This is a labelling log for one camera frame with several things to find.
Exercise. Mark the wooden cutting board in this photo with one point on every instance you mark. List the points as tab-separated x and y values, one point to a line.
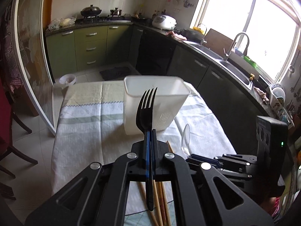
217	42

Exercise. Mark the gas stove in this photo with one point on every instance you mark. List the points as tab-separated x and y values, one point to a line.
98	19

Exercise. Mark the brown wooden chopstick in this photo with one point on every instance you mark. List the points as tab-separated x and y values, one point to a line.
166	210

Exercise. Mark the dark floor mat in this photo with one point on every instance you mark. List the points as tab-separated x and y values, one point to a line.
115	73

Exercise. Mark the green kitchen cabinets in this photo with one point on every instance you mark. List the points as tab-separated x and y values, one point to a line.
83	48

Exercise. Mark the black plastic fork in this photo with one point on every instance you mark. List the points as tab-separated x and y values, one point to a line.
144	122

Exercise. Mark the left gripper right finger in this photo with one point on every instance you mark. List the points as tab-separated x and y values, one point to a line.
161	165

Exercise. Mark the small steel pot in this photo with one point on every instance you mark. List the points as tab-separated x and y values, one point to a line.
115	12

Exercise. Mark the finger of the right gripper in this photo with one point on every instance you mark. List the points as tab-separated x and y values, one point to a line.
202	158
195	164

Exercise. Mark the white bowl on floor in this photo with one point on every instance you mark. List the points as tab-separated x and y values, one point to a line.
68	79

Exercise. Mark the white rice cooker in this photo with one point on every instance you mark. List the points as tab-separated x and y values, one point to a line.
164	22

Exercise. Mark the stainless steel sink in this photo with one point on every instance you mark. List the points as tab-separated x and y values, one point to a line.
227	66

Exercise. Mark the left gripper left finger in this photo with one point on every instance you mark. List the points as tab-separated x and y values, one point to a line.
141	165

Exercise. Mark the sliding glass door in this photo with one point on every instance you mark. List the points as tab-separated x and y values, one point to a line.
30	56

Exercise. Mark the clear plastic spoon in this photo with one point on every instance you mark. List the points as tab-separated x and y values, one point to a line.
186	140

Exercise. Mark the red-handled wooden chopstick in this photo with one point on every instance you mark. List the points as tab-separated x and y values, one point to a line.
158	210

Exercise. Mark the white patterned tablecloth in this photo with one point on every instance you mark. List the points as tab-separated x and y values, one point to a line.
90	129

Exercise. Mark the light wooden chopstick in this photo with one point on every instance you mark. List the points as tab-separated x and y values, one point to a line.
169	146

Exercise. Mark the black wok with lid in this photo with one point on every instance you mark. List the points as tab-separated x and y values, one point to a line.
91	11

